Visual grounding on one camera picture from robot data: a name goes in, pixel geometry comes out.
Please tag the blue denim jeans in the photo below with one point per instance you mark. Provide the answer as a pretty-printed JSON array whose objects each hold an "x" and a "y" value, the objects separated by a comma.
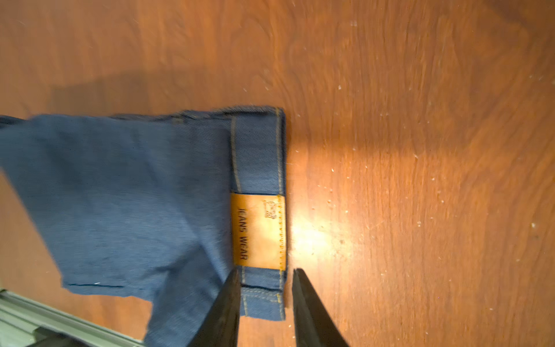
[{"x": 134, "y": 205}]

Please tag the aluminium mounting rail frame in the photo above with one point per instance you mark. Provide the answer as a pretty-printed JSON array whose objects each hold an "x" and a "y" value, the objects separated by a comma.
[{"x": 24, "y": 322}]

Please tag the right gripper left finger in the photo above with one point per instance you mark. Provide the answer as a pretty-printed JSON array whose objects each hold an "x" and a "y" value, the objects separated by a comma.
[{"x": 220, "y": 327}]

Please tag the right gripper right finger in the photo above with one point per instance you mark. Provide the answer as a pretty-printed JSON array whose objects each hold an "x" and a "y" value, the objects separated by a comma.
[{"x": 313, "y": 324}]

